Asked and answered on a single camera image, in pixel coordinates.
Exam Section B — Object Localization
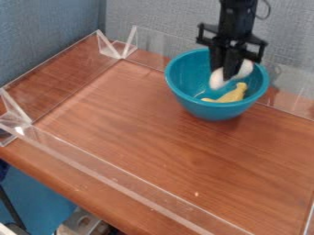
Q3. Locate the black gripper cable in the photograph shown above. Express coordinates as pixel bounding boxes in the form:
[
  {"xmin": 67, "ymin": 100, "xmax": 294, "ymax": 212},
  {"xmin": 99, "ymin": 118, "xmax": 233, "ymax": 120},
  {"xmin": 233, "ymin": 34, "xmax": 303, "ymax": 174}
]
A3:
[{"xmin": 255, "ymin": 0, "xmax": 273, "ymax": 21}]

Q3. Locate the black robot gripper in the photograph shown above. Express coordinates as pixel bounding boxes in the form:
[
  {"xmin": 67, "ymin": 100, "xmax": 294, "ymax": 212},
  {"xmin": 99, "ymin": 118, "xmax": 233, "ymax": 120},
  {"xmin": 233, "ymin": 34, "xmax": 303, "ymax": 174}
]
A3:
[{"xmin": 197, "ymin": 0, "xmax": 267, "ymax": 81}]

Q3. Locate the blue bowl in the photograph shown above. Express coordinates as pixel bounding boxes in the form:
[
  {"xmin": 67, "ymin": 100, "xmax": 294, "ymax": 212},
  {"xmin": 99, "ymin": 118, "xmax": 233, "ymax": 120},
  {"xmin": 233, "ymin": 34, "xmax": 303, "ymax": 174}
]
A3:
[{"xmin": 164, "ymin": 49, "xmax": 270, "ymax": 121}]

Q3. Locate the clear acrylic barrier wall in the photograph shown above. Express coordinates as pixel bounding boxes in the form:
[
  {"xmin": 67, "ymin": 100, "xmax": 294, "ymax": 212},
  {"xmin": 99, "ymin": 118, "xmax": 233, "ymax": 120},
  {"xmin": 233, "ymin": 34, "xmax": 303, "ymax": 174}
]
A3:
[{"xmin": 0, "ymin": 27, "xmax": 314, "ymax": 235}]

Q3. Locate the white plush mushroom red cap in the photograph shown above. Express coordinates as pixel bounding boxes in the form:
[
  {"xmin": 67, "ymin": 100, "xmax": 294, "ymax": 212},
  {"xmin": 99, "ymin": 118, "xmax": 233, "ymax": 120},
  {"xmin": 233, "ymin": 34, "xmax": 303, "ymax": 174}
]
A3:
[{"xmin": 209, "ymin": 60, "xmax": 254, "ymax": 90}]

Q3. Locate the grey metal bracket below table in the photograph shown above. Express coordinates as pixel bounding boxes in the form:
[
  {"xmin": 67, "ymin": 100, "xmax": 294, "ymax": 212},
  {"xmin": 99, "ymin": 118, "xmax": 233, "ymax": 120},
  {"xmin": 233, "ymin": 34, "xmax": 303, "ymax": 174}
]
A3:
[{"xmin": 54, "ymin": 207, "xmax": 111, "ymax": 235}]

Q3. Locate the yellow plush banana toy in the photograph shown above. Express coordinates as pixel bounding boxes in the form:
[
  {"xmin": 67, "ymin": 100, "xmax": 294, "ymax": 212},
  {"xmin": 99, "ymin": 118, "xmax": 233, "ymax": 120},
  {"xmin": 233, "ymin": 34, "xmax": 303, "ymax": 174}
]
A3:
[{"xmin": 202, "ymin": 83, "xmax": 247, "ymax": 103}]

